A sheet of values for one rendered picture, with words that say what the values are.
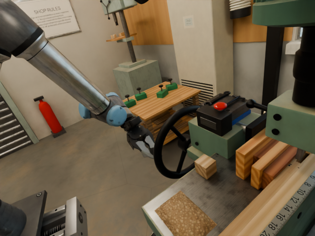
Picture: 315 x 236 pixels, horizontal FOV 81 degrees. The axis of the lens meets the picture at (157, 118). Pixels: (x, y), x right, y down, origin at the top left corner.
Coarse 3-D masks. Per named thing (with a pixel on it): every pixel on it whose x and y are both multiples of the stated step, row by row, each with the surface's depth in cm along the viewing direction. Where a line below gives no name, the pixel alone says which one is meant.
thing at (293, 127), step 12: (288, 96) 32; (276, 108) 31; (288, 108) 29; (300, 108) 29; (312, 108) 28; (276, 120) 32; (288, 120) 30; (300, 120) 29; (312, 120) 27; (276, 132) 32; (288, 132) 31; (300, 132) 29; (312, 132) 28; (300, 144) 30; (312, 144) 29
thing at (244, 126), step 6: (264, 114) 42; (258, 120) 41; (264, 120) 41; (246, 126) 40; (252, 126) 39; (258, 126) 40; (264, 126) 42; (246, 132) 40; (252, 132) 39; (258, 132) 41; (246, 138) 41
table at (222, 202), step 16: (224, 160) 45; (192, 176) 43; (224, 176) 41; (176, 192) 40; (192, 192) 39; (208, 192) 39; (224, 192) 38; (240, 192) 37; (256, 192) 36; (144, 208) 39; (208, 208) 36; (224, 208) 35; (240, 208) 34; (160, 224) 35; (224, 224) 33; (304, 224) 34
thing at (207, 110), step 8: (216, 96) 54; (224, 96) 53; (200, 104) 52; (232, 104) 48; (240, 104) 47; (200, 112) 46; (208, 112) 45; (216, 112) 44; (224, 112) 44; (232, 112) 45; (240, 112) 47; (248, 112) 49; (200, 120) 48; (208, 120) 45; (216, 120) 43; (224, 120) 42; (232, 120) 46; (208, 128) 46; (216, 128) 44; (224, 128) 43
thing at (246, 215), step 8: (304, 160) 36; (280, 176) 34; (288, 176) 34; (272, 184) 33; (280, 184) 32; (264, 192) 32; (272, 192) 32; (256, 200) 31; (264, 200) 31; (248, 208) 30; (256, 208) 30; (240, 216) 29; (248, 216) 29; (232, 224) 29; (240, 224) 28; (224, 232) 28; (232, 232) 28
